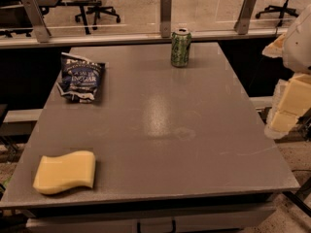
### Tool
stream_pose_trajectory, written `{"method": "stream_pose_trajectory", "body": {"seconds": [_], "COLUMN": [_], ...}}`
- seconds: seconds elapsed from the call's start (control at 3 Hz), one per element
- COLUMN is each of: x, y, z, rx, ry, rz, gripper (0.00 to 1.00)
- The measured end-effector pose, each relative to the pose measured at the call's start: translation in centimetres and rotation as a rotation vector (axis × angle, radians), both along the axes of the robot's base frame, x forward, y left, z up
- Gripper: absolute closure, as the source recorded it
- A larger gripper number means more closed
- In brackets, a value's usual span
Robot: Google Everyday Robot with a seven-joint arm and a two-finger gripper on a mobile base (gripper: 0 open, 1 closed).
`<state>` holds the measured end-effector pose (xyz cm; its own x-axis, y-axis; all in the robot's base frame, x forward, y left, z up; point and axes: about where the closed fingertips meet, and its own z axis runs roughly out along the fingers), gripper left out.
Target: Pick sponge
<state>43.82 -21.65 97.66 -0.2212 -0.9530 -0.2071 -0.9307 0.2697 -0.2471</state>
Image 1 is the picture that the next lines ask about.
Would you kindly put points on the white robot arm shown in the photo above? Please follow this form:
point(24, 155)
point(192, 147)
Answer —
point(292, 98)

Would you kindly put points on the yellow sponge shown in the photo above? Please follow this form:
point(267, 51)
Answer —
point(61, 173)

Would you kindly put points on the green soda can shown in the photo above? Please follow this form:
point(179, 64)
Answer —
point(180, 49)

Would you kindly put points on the blue chip bag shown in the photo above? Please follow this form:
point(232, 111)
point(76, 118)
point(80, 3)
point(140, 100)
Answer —
point(80, 78)

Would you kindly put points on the black office chair left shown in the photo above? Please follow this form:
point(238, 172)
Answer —
point(95, 7)

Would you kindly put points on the glass barrier panel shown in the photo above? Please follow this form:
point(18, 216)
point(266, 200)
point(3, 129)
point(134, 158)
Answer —
point(143, 17)

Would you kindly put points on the middle metal glass bracket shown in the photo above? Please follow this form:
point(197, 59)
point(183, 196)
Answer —
point(165, 18)

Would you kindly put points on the metal glass bracket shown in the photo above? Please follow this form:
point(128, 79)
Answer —
point(35, 16)
point(242, 24)
point(165, 18)

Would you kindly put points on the right metal glass bracket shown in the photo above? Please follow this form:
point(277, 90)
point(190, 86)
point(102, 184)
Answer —
point(242, 24)

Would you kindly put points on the left metal glass bracket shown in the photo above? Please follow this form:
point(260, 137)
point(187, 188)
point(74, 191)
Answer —
point(35, 16)

